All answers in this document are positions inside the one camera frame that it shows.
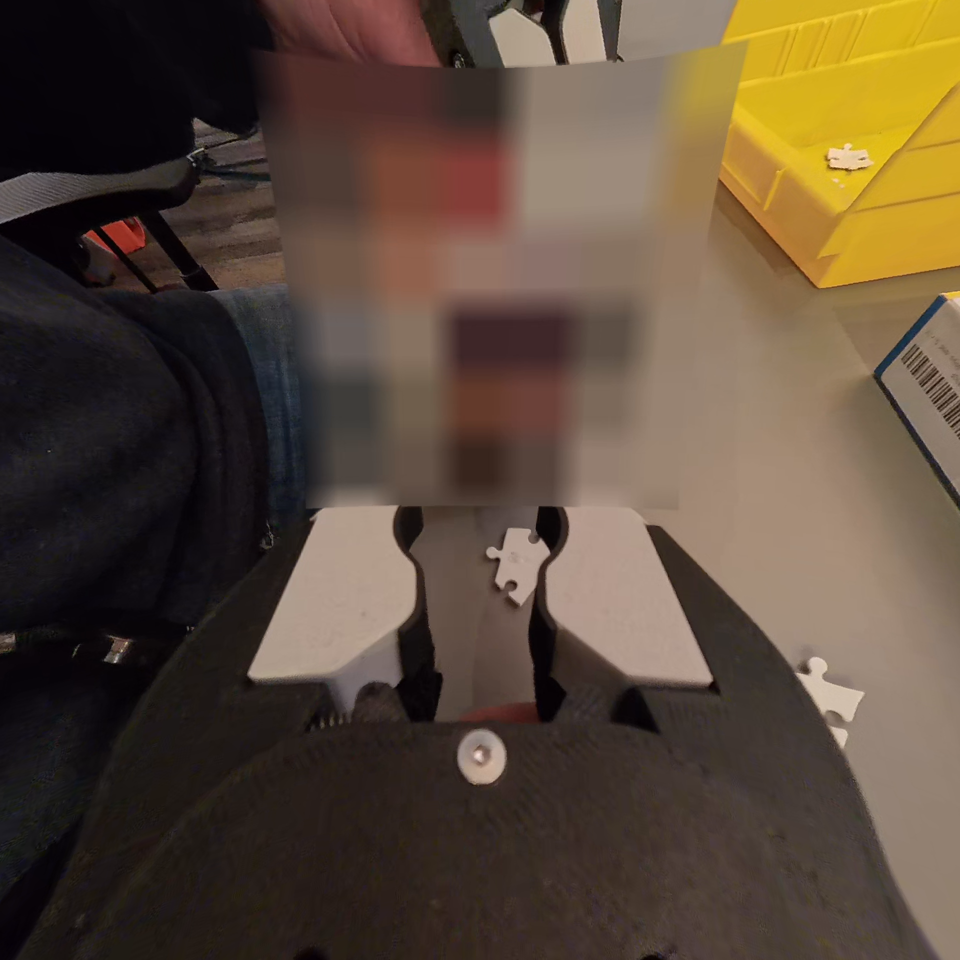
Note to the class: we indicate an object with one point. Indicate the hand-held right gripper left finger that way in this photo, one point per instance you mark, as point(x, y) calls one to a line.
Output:
point(330, 600)

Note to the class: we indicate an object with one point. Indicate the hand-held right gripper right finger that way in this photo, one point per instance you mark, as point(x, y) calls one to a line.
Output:
point(622, 607)

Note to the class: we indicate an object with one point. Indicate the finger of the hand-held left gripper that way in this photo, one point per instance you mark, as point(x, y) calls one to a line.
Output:
point(521, 41)
point(583, 30)

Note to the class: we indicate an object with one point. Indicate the squarish white puzzle piece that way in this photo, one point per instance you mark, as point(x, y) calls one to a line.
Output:
point(829, 701)

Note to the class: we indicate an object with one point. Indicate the person's left forearm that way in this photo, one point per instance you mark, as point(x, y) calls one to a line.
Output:
point(112, 75)

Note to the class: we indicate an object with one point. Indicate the blue white puzzle box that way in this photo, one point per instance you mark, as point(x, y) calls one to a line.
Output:
point(930, 390)

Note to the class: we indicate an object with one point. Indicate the person's left hand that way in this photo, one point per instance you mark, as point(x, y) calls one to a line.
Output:
point(345, 26)

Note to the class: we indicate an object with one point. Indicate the person's dark shirt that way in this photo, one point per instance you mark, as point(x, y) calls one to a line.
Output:
point(112, 450)

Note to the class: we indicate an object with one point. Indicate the yellow plastic tray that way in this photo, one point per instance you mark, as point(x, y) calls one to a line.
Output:
point(825, 210)

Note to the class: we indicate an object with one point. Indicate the red box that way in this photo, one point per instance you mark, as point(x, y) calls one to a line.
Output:
point(116, 232)

